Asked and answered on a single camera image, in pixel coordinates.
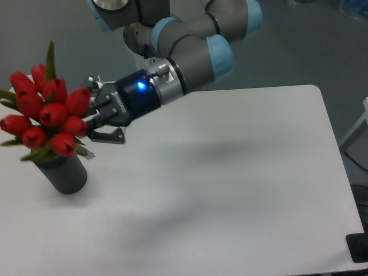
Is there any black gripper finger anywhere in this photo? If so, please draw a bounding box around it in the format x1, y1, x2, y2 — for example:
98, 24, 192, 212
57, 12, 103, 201
80, 76, 103, 99
86, 115, 125, 144

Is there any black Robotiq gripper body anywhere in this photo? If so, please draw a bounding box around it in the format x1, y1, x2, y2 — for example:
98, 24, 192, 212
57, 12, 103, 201
89, 70, 161, 127

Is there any red tulip bouquet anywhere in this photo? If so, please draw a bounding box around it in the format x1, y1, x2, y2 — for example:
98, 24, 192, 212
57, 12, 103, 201
1, 43, 94, 164

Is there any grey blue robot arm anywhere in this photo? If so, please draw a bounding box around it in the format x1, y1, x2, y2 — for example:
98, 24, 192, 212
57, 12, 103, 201
86, 1, 263, 144

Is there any dark grey ribbed vase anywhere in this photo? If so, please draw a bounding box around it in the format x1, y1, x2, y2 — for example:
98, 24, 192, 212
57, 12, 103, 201
35, 154, 87, 194

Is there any white furniture leg at right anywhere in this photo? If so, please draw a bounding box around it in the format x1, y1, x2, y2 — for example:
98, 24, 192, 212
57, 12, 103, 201
338, 98, 367, 152

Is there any black device at table corner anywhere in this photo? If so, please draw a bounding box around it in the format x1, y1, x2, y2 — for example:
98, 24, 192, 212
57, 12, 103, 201
346, 233, 367, 263

